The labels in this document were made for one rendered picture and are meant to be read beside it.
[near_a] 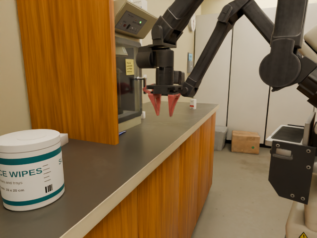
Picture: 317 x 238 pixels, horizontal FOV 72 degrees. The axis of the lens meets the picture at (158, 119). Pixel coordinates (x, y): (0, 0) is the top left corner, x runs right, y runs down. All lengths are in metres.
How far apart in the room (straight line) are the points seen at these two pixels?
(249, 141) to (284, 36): 3.19
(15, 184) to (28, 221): 0.08
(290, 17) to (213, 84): 3.44
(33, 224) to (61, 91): 0.65
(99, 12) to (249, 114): 3.35
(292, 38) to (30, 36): 1.01
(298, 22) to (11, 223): 0.70
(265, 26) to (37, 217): 0.97
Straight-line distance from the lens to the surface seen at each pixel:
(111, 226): 0.67
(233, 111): 3.97
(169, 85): 0.68
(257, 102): 3.93
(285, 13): 0.57
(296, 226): 0.80
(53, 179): 0.56
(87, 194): 0.59
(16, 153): 0.53
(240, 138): 3.67
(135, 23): 1.11
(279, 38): 0.53
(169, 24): 0.67
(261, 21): 1.04
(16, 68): 1.24
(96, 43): 0.92
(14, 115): 1.23
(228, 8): 1.05
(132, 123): 1.20
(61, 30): 1.05
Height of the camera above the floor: 1.23
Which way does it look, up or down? 12 degrees down
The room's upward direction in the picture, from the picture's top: straight up
